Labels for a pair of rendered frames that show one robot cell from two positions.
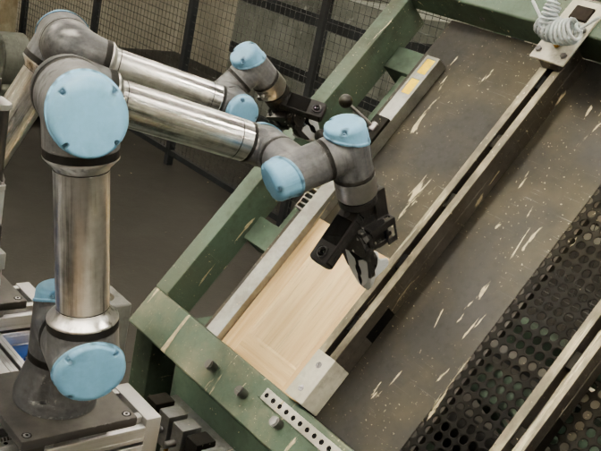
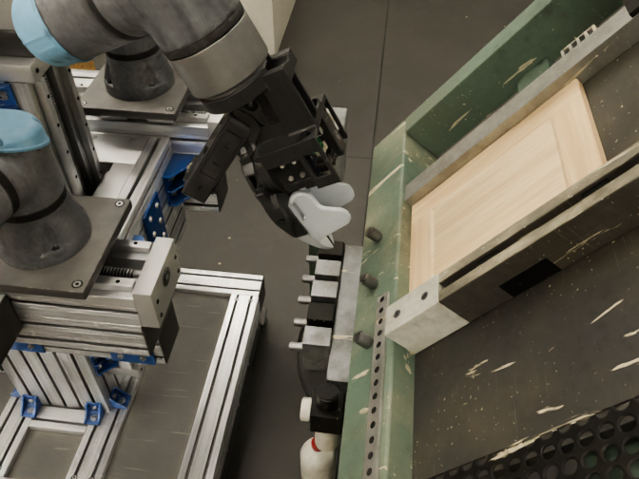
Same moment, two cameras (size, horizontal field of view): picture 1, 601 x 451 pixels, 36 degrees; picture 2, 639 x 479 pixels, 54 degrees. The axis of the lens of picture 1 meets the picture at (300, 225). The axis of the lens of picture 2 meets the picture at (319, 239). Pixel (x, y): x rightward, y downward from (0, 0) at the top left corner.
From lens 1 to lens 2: 1.43 m
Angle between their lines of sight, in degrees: 49
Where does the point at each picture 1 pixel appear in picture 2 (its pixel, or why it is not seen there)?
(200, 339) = (391, 198)
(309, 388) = (400, 321)
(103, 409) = (64, 269)
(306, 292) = (500, 183)
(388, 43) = not seen: outside the picture
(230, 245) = (495, 88)
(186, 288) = (432, 130)
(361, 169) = (161, 23)
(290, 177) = (27, 23)
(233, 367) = (388, 246)
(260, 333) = (438, 216)
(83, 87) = not seen: outside the picture
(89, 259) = not seen: outside the picture
